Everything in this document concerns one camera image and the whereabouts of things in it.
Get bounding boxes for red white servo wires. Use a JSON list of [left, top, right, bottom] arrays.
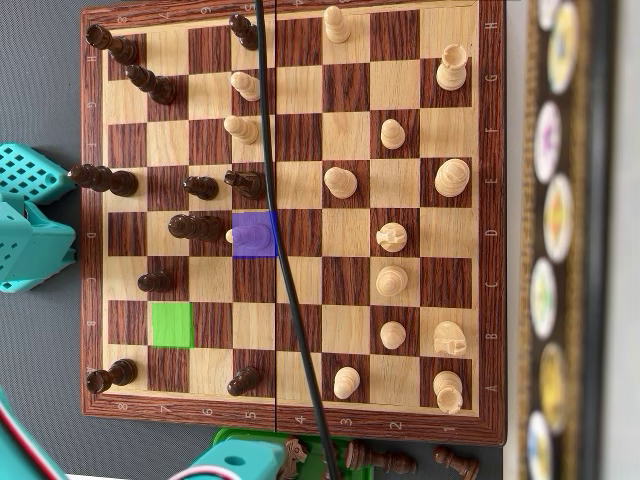
[[0, 396, 60, 480]]

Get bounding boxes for light wooden pawn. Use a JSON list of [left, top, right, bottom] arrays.
[[332, 365, 362, 401], [379, 320, 408, 351], [222, 114, 260, 147], [322, 5, 352, 45], [225, 222, 275, 252], [323, 166, 359, 201], [229, 70, 263, 103], [380, 118, 407, 151]]

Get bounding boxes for dark box with round pictures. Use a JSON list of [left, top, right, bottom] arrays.
[[517, 0, 617, 480]]

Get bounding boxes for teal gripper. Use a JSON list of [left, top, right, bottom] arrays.
[[169, 439, 289, 480]]

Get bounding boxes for dark wooden bishop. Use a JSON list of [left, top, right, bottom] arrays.
[[343, 439, 417, 476], [124, 64, 177, 106]]

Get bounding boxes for light pawn row C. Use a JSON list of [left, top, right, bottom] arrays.
[[375, 264, 411, 300]]

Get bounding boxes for dark wooden queen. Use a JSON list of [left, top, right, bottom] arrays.
[[167, 213, 225, 244]]

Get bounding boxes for dark wooden rook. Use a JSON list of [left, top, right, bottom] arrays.
[[85, 358, 139, 394], [85, 23, 140, 67]]

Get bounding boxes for dark grey table mat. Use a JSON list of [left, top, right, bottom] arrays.
[[0, 0, 506, 480]]

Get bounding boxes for wooden chessboard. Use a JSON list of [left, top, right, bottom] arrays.
[[79, 0, 509, 448]]

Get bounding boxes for light wooden rook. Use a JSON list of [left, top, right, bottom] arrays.
[[435, 43, 469, 92], [432, 369, 464, 416]]

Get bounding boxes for black camera cable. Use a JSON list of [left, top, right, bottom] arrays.
[[253, 0, 339, 480]]

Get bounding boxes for dark wooden king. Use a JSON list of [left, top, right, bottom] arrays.
[[67, 164, 140, 198]]

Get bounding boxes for green plastic tray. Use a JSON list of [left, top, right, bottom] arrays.
[[211, 426, 376, 480]]

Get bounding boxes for light wooden knight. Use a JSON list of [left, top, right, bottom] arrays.
[[375, 222, 409, 255], [432, 319, 468, 358]]

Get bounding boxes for dark wooden pawn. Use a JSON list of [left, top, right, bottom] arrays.
[[182, 175, 220, 202], [431, 445, 481, 480], [226, 365, 262, 397], [137, 269, 177, 295], [228, 13, 261, 52]]

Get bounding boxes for dark wooden knight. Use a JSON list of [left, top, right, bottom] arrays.
[[223, 169, 269, 202], [283, 436, 310, 475]]

